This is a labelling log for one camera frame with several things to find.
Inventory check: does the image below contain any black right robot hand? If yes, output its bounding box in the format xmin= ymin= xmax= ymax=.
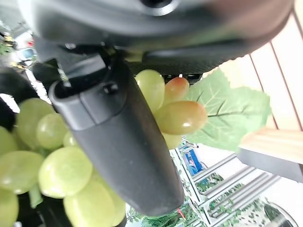
xmin=18 ymin=0 xmax=295 ymax=216

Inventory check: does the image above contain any green grape bunch with leaf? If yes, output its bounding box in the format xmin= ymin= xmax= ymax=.
xmin=0 ymin=68 xmax=272 ymax=227

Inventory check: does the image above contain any blue and white box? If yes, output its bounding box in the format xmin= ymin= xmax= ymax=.
xmin=181 ymin=144 xmax=206 ymax=177

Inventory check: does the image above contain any round silver metal object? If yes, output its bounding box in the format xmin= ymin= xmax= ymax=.
xmin=262 ymin=202 xmax=299 ymax=227

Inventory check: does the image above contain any aluminium frame with green foliage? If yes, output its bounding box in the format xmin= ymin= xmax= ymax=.
xmin=125 ymin=139 xmax=285 ymax=227

